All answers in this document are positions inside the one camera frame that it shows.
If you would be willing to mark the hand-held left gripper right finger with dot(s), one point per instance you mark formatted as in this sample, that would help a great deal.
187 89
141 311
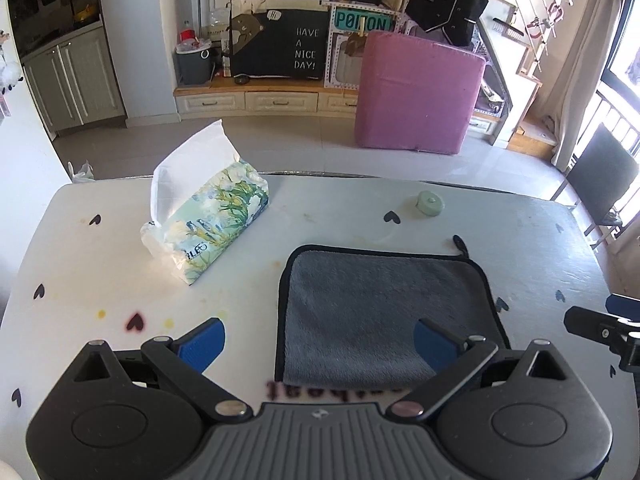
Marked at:
434 347

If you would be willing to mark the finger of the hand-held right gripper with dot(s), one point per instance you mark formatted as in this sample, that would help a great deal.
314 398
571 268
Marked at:
624 306
592 325

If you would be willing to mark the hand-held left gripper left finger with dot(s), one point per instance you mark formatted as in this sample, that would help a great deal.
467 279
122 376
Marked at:
204 344

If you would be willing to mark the grey towel with black trim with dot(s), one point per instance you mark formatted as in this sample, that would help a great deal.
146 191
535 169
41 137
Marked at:
370 300

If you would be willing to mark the white heart-print tablecloth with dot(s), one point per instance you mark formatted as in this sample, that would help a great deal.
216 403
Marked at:
100 270

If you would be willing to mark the floral tissue pack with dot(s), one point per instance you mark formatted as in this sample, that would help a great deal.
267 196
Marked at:
220 215

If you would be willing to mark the dark grey chair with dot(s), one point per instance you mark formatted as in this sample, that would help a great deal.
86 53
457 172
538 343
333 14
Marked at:
602 175

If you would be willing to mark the small pale green cap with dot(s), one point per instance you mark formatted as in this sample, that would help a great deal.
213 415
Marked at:
430 204

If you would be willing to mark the white plastic bag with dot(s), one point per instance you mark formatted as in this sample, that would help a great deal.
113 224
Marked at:
81 170

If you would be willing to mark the wooden staircase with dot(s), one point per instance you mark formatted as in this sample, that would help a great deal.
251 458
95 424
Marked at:
520 90

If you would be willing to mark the beige curtain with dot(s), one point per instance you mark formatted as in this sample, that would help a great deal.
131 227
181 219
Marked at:
592 60

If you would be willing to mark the cream drawer cabinet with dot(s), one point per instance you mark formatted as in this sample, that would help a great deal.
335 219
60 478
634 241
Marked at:
270 101

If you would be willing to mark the pink upholstered cushion block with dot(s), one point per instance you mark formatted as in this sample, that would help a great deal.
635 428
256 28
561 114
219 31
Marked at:
415 95

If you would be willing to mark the grey waste bin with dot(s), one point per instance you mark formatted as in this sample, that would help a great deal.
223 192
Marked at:
192 65

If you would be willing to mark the grey-green cupboard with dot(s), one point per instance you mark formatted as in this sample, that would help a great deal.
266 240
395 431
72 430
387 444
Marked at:
75 80

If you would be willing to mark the white pegboard panel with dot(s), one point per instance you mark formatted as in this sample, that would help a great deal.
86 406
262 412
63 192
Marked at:
342 60

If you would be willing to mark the black chalkboard sign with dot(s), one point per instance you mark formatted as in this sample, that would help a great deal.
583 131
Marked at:
285 45

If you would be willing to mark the teal lettered sign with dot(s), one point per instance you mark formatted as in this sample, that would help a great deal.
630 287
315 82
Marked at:
361 21

